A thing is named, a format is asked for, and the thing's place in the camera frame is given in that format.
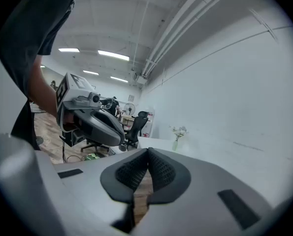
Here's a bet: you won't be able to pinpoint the green round floor device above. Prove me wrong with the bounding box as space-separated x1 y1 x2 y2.
83 152 106 161

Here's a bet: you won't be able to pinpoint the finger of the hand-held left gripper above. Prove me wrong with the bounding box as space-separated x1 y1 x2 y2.
73 111 124 147
89 108 126 141

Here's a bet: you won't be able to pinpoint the person's left forearm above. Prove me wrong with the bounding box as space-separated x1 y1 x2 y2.
28 54 63 119

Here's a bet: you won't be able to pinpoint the white flower bouquet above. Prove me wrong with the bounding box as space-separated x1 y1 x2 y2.
168 125 190 142

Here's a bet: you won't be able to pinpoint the black office chair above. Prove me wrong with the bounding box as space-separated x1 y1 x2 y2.
121 110 150 150

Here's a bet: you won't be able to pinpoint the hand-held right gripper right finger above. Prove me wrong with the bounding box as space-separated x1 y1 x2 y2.
136 147 275 236

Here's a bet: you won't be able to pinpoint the person's black shirt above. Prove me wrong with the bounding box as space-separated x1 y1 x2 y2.
0 0 79 151

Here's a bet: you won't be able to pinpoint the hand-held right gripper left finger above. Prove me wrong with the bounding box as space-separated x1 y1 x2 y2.
53 147 150 235

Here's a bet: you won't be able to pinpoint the grey fisheye camera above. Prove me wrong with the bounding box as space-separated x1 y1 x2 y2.
88 92 103 107

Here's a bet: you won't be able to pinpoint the standing fan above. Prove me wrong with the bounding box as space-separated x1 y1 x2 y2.
123 102 137 117

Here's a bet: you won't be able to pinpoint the white ceiling junction box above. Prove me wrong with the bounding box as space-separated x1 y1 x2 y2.
133 73 147 85

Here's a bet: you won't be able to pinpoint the white floor cable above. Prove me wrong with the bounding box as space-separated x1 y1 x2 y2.
41 135 63 149

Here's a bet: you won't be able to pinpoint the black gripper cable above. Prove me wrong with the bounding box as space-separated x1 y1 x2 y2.
61 135 68 164

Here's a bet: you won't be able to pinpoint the white ceiling pipe bundle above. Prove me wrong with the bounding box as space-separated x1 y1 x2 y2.
141 0 240 78

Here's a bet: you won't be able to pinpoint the person's left hand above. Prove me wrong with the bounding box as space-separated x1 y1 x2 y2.
62 112 75 132

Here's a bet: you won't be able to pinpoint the black swivel chair base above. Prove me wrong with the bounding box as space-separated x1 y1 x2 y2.
80 141 106 154

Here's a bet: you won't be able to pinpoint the white cabinet with red label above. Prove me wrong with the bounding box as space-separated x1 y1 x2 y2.
140 111 156 139

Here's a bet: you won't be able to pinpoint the black floor cables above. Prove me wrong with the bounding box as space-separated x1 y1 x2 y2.
62 153 86 163

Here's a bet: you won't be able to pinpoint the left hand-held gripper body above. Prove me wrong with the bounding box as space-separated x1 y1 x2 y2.
55 72 102 148

